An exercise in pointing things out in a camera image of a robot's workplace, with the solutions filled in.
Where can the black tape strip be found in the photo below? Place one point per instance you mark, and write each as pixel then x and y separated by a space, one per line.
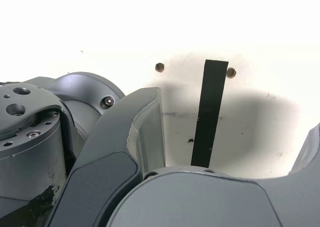
pixel 208 112

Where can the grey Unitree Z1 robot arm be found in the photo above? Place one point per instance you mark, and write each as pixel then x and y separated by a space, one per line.
pixel 25 137

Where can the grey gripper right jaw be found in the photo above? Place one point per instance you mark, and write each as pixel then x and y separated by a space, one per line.
pixel 200 202

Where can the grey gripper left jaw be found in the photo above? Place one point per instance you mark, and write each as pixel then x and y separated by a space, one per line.
pixel 105 147

